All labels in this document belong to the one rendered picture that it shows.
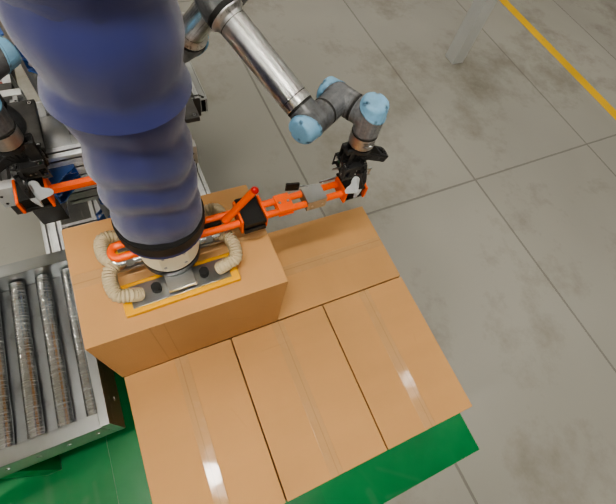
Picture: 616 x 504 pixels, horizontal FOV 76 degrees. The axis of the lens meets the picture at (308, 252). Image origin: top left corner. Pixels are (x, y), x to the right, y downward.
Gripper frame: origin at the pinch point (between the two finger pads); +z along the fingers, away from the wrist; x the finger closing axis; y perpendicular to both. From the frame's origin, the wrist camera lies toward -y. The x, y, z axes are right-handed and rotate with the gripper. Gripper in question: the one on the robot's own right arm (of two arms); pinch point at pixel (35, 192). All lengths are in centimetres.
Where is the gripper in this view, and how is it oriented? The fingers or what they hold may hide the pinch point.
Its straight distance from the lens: 137.3
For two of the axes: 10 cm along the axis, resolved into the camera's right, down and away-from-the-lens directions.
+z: -1.5, 4.6, 8.8
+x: -4.1, -8.3, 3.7
